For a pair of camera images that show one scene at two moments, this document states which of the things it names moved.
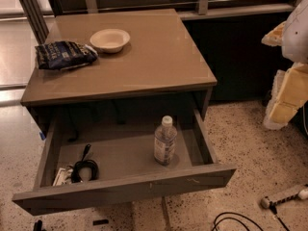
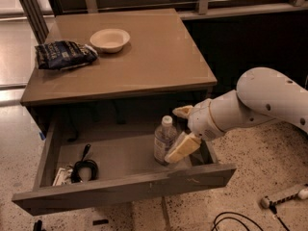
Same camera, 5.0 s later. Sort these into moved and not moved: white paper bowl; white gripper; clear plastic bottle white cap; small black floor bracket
Moved: white gripper
Not moved: white paper bowl; clear plastic bottle white cap; small black floor bracket
